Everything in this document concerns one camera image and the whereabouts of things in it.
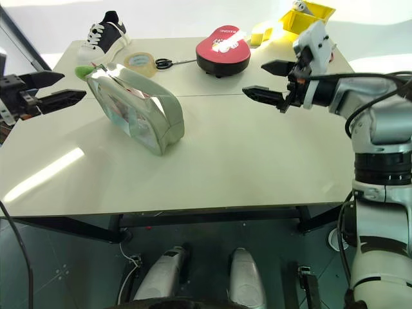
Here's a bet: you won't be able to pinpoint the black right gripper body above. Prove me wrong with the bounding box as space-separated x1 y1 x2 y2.
279 52 312 114

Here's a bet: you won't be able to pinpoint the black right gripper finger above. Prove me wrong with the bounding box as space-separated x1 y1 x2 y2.
261 60 296 77
241 85 290 108

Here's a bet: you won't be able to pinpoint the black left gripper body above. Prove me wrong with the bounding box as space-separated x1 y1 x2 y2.
0 74 43 124

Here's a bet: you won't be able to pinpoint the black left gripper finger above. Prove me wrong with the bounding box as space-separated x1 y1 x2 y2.
18 71 66 91
36 89 88 115

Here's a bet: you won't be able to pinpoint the shiny silver foil bag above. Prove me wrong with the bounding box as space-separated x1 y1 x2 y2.
86 61 185 158

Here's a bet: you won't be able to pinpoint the green fuzzy zipper pull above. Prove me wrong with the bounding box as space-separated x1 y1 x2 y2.
74 64 95 81

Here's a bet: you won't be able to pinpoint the small yellow plastic box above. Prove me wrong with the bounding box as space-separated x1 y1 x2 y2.
250 22 275 46

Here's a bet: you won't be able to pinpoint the yellow plastic bin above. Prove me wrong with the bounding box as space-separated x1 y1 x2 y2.
277 0 336 35

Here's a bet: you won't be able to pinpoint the red and black case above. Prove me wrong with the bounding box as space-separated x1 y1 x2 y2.
195 26 252 79

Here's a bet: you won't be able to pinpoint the white item in bin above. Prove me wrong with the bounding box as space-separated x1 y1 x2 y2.
292 0 312 14

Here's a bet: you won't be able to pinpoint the black and white sneaker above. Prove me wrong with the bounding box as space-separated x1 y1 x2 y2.
77 10 133 64

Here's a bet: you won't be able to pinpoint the clear packing tape roll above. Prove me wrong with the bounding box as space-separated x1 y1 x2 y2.
123 51 158 78

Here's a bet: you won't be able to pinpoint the white round floor socket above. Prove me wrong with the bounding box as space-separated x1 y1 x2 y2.
328 227 349 252

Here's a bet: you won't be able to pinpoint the silver right robot leg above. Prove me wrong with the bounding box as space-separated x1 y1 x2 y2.
229 247 267 309

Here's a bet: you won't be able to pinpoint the silver robot leg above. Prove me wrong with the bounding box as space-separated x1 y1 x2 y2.
133 245 191 303
229 247 267 309

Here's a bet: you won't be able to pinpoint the silver left robot leg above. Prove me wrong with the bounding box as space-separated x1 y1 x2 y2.
133 245 191 303

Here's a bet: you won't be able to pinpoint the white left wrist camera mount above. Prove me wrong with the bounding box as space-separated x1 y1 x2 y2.
0 102 15 126

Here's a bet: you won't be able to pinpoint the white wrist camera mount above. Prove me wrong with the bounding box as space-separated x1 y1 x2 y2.
292 21 337 111
0 102 15 126

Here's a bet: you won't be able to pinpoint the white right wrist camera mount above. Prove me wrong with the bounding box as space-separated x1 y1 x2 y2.
292 21 337 111

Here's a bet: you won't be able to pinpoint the dark metal frame bar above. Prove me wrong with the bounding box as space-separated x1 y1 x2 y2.
0 5 53 72

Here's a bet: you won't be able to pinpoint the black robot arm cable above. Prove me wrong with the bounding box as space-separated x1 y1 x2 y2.
336 191 355 292
308 71 412 139
0 201 34 309

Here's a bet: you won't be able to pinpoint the black handled scissors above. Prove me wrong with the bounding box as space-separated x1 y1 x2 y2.
154 57 198 70

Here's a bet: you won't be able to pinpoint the black metal table frame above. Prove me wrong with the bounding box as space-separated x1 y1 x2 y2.
12 205 346 245

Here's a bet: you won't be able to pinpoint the thin white floor cable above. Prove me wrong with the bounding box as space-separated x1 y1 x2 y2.
117 242 143 304

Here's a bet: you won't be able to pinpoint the black floor bracket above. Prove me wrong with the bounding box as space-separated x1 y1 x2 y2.
297 265 320 309

